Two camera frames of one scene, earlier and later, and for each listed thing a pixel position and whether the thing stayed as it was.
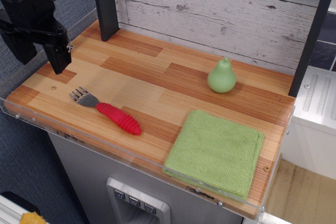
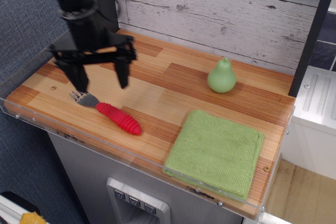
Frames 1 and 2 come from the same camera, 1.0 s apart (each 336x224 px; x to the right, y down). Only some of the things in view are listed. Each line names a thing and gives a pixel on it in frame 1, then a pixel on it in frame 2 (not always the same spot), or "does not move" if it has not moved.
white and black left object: (12, 207) does not move
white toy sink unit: (310, 141) does not move
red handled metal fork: (85, 99) does not move
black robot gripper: (32, 18) to (93, 42)
